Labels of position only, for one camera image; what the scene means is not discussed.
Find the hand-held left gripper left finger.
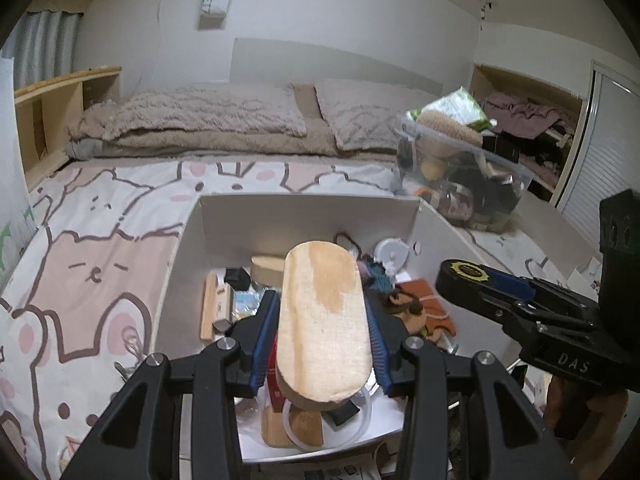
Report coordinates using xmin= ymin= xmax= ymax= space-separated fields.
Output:
xmin=60 ymin=290 xmax=281 ymax=480

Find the red packet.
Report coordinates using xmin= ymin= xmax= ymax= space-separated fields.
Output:
xmin=264 ymin=344 xmax=286 ymax=401

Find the white round disc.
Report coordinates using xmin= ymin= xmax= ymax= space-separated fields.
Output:
xmin=374 ymin=237 xmax=411 ymax=276

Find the long wooden box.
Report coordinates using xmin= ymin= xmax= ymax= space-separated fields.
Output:
xmin=200 ymin=273 xmax=234 ymax=344

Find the beige blanket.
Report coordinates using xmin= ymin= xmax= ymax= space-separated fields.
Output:
xmin=67 ymin=83 xmax=401 ymax=161

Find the light wooden shelf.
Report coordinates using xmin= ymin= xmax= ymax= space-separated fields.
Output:
xmin=13 ymin=65 xmax=124 ymax=191

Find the white headboard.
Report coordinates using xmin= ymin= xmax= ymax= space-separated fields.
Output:
xmin=230 ymin=37 xmax=446 ymax=99

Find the white cardboard shoe box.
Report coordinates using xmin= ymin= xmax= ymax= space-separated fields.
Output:
xmin=149 ymin=193 xmax=516 ymax=464

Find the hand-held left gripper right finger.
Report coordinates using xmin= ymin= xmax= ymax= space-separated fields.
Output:
xmin=363 ymin=292 xmax=578 ymax=480

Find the white louvered door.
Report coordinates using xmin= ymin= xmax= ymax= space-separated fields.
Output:
xmin=554 ymin=59 xmax=640 ymax=261

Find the green snack packet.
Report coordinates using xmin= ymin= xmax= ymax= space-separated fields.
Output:
xmin=405 ymin=87 xmax=496 ymax=131

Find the clear plastic storage bin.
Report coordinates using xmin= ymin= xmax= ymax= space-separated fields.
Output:
xmin=394 ymin=112 xmax=534 ymax=234

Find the black tin with gold emblem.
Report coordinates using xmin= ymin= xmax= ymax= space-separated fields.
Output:
xmin=434 ymin=258 xmax=494 ymax=294

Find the person's right hand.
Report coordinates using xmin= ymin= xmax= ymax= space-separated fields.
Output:
xmin=544 ymin=376 xmax=629 ymax=441

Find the blue white paper packet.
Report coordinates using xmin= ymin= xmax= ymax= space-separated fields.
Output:
xmin=232 ymin=292 xmax=264 ymax=319

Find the white tote bag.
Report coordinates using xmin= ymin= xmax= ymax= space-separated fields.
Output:
xmin=0 ymin=57 xmax=41 ymax=291

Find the beige fluffy pillow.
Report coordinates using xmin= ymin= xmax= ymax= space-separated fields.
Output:
xmin=102 ymin=84 xmax=309 ymax=139
xmin=313 ymin=78 xmax=451 ymax=151

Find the wooden closet niche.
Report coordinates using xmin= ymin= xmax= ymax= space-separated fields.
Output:
xmin=469 ymin=62 xmax=586 ymax=196

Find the oval wooden box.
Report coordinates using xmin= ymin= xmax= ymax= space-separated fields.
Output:
xmin=275 ymin=240 xmax=375 ymax=406

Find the metal key ring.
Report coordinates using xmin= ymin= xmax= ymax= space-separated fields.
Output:
xmin=114 ymin=327 xmax=146 ymax=376

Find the cartoon printed bed sheet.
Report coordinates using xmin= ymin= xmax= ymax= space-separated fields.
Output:
xmin=0 ymin=159 xmax=601 ymax=480

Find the small wooden container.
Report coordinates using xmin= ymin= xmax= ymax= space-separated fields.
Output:
xmin=249 ymin=254 xmax=289 ymax=286

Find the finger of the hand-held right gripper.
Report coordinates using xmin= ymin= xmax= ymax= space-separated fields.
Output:
xmin=442 ymin=289 xmax=597 ymax=337
xmin=481 ymin=265 xmax=602 ymax=314

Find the white open box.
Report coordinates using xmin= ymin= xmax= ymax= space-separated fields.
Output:
xmin=564 ymin=254 xmax=604 ymax=291

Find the pile of clothes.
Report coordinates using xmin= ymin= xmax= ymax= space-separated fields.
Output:
xmin=479 ymin=90 xmax=576 ymax=136

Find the grey curtain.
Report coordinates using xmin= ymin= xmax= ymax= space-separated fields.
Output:
xmin=2 ymin=9 xmax=81 ymax=89

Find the teal knit piece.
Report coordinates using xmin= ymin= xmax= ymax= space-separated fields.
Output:
xmin=357 ymin=257 xmax=396 ymax=291

